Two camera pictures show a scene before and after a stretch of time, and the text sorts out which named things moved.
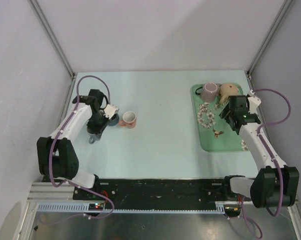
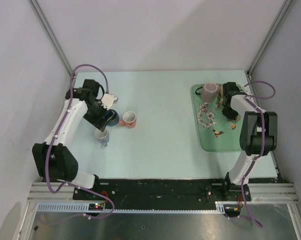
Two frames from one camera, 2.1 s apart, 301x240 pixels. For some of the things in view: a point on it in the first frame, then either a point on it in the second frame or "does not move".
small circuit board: x=96 y=206 does not move
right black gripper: x=224 y=112 → x=230 y=116
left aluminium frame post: x=53 y=38 does not move
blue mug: x=114 y=120 does not move
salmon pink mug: x=129 y=120 does not move
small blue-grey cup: x=93 y=138 → x=102 y=136
